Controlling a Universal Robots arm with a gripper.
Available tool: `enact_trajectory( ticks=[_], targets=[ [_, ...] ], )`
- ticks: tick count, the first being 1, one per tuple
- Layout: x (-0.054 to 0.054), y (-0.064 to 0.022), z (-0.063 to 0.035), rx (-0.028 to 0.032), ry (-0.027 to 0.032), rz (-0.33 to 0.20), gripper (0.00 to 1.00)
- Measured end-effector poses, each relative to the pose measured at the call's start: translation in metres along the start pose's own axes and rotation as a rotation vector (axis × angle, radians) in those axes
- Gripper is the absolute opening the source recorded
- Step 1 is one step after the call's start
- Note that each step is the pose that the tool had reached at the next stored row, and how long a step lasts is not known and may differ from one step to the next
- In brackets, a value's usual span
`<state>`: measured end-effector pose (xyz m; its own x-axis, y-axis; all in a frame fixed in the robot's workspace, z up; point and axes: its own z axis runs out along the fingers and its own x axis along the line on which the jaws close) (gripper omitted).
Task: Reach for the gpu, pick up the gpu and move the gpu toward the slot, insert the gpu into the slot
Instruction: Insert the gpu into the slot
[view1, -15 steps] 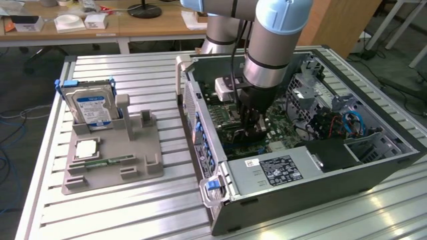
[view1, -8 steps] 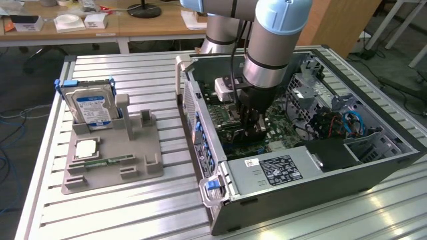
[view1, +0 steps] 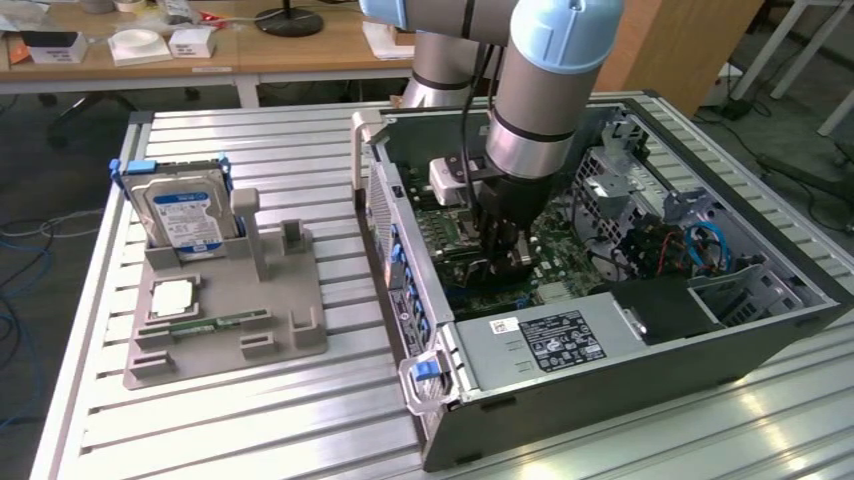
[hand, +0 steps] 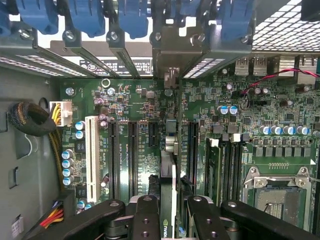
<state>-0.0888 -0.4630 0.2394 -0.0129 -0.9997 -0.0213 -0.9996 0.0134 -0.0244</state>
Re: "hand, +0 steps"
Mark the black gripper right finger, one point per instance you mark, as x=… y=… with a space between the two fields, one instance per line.
x=205 y=220

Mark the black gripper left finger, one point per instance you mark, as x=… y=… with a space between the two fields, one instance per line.
x=146 y=220

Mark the black RAM slot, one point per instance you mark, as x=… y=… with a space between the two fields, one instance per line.
x=236 y=170
x=226 y=170

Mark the long black expansion slot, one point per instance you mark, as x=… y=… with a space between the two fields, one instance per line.
x=113 y=160
x=133 y=160

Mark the short black expansion slot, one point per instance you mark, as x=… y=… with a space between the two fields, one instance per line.
x=153 y=135

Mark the white expansion slot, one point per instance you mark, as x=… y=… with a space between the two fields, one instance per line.
x=92 y=150

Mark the metal slot cover plate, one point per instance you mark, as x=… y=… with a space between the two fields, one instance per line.
x=72 y=42
x=225 y=48
x=116 y=43
x=25 y=40

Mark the CPU socket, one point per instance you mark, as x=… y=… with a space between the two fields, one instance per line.
x=280 y=200

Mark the blue top capacitor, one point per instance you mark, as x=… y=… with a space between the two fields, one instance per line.
x=290 y=130
x=80 y=125
x=67 y=154
x=223 y=110
x=67 y=163
x=80 y=134
x=304 y=130
x=68 y=180
x=265 y=130
x=277 y=130
x=67 y=172
x=233 y=110

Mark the green motherboard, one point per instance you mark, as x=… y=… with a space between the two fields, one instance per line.
x=140 y=100

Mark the white power connector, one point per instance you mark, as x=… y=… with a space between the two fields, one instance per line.
x=66 y=112

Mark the silver USB port block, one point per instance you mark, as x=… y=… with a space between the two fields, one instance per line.
x=242 y=66
x=259 y=66

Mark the silver rear port block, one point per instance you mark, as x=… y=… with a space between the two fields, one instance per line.
x=287 y=62
x=308 y=62

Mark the black grey PC case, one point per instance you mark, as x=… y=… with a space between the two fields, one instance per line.
x=25 y=82

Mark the blue card retention clip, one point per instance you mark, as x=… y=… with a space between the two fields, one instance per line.
x=132 y=17
x=37 y=15
x=86 y=15
x=236 y=17
x=187 y=10

